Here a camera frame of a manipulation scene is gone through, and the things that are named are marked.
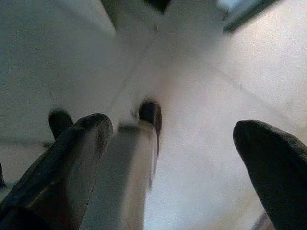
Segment black robot foot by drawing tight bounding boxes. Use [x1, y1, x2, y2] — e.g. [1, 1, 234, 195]
[48, 109, 74, 140]

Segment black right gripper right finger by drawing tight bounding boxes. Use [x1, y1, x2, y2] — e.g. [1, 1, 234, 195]
[233, 119, 307, 230]

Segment silver robot leg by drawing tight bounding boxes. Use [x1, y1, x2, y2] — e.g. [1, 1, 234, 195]
[80, 119, 162, 230]

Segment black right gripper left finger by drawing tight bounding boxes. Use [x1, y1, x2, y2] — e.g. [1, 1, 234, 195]
[0, 113, 113, 230]

